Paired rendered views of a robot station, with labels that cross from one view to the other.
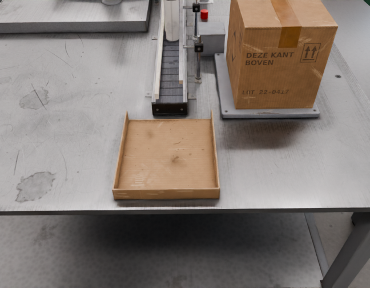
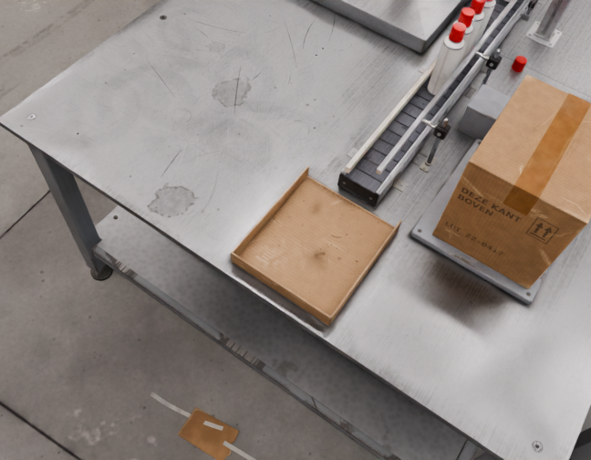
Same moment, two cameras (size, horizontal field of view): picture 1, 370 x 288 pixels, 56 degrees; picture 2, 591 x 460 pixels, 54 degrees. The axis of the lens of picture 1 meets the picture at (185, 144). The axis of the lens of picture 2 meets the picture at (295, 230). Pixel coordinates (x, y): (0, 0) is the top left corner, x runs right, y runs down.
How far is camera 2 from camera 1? 49 cm
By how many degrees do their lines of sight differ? 22
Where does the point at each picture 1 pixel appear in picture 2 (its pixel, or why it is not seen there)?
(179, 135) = (346, 228)
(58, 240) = not seen: hidden behind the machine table
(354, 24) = not seen: outside the picture
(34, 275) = (155, 265)
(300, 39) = (533, 209)
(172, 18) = (442, 68)
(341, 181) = (475, 394)
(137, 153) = (287, 224)
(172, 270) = (288, 352)
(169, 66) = (399, 130)
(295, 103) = (507, 271)
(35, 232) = not seen: hidden behind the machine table
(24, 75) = (239, 51)
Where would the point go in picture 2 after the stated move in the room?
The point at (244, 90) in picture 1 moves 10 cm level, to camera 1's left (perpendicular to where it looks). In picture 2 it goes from (449, 222) to (409, 199)
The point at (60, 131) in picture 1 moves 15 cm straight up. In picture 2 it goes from (232, 149) to (230, 107)
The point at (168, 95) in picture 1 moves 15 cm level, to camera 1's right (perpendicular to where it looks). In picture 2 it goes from (366, 173) to (421, 204)
